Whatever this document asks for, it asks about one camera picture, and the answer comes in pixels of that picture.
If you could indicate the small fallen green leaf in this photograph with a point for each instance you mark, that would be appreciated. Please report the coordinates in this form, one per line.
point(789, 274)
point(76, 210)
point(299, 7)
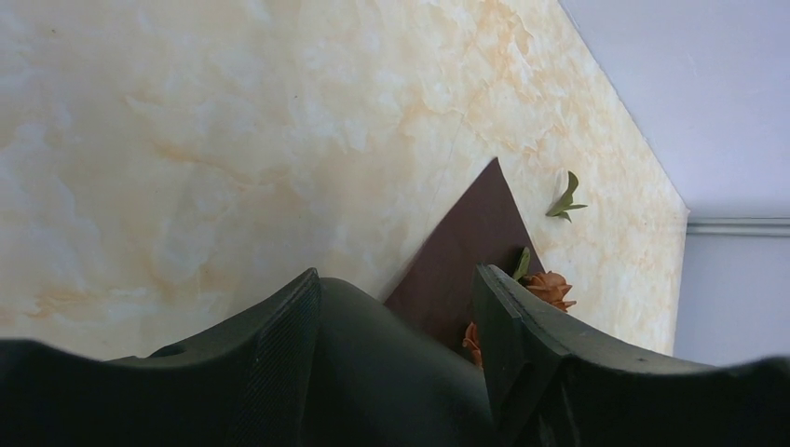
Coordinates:
point(566, 203)

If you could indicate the red paper bouquet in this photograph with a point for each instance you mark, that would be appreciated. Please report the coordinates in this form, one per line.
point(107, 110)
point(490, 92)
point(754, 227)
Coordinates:
point(483, 227)

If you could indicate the black cylindrical vase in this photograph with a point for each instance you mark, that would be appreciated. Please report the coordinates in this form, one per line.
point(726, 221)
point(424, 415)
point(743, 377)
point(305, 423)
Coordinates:
point(375, 381)

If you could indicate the brown small rose stem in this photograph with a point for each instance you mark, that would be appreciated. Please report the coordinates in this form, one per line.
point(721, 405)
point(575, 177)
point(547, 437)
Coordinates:
point(549, 287)

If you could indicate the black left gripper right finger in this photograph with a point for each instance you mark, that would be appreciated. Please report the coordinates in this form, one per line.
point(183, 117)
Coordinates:
point(553, 380)

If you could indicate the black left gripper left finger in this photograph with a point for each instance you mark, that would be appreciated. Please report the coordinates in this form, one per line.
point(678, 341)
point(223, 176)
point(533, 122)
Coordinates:
point(242, 382)

